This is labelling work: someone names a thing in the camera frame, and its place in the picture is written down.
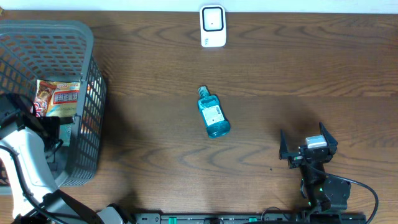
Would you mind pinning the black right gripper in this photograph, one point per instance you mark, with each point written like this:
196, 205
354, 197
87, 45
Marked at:
295, 159

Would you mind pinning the white barcode scanner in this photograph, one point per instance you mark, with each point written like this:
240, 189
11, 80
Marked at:
213, 26

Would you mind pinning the teal mouthwash bottle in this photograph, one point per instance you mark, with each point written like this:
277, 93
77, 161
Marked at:
211, 111

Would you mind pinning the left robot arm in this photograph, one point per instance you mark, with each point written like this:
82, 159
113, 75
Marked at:
37, 197

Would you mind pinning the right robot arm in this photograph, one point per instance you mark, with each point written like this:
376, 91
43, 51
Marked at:
324, 192

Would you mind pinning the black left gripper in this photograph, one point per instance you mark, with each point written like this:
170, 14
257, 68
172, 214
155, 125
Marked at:
46, 123

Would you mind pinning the yellow snack bag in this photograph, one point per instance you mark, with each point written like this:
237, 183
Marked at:
64, 99

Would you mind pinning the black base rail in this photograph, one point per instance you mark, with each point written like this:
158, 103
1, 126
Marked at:
268, 217

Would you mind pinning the dark grey plastic basket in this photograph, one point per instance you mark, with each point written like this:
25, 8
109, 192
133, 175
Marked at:
60, 51

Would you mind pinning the red snack bar wrapper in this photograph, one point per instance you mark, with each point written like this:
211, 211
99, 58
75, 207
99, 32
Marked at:
45, 91

